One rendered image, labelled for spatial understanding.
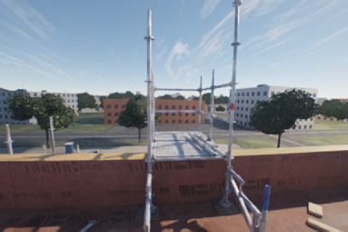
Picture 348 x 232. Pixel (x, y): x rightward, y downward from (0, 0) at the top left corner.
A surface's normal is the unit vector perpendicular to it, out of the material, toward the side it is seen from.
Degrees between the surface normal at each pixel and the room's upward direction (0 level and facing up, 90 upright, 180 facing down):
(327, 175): 90
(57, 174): 90
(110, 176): 90
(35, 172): 90
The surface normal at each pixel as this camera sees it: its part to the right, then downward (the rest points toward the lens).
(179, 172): 0.11, 0.12
